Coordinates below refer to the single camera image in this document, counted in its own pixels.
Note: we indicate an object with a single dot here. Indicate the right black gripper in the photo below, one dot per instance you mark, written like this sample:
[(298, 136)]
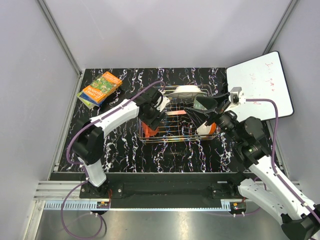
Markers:
[(198, 116)]

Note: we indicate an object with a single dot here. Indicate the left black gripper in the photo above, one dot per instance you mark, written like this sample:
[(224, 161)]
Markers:
[(153, 123)]

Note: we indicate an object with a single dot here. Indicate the orange mug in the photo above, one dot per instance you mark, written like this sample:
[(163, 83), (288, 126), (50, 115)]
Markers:
[(148, 132)]

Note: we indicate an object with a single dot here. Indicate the white orange bowl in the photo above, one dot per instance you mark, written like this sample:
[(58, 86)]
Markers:
[(206, 129)]

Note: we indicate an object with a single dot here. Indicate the pink beige plate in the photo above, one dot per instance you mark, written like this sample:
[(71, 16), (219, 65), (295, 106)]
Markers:
[(175, 113)]

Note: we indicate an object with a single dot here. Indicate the white scalloped plate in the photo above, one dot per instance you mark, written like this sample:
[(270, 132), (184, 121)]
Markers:
[(186, 92)]

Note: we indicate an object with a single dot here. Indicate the wire dish rack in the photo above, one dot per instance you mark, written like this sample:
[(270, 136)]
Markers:
[(177, 128)]

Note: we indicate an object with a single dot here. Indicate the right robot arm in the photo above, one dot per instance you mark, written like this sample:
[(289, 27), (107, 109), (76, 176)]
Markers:
[(298, 216)]

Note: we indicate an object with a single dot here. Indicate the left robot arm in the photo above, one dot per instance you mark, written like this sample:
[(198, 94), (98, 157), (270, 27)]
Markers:
[(88, 143)]

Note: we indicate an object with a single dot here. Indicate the orange book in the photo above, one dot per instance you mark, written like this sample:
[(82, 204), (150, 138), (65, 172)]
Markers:
[(96, 93)]

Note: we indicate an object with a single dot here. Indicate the white board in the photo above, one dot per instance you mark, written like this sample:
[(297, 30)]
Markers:
[(262, 77)]

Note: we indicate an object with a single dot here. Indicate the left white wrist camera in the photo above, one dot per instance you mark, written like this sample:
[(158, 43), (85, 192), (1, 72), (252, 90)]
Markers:
[(162, 102)]

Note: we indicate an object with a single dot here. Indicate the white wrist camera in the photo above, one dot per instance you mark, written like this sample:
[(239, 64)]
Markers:
[(237, 96), (162, 102)]

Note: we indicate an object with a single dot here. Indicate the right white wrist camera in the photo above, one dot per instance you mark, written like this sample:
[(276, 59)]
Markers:
[(237, 96)]

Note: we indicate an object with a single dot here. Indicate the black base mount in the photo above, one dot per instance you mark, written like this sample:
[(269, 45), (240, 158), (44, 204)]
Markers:
[(165, 191)]

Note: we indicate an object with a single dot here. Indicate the aluminium rail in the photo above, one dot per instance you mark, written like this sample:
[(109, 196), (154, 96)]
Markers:
[(63, 195)]

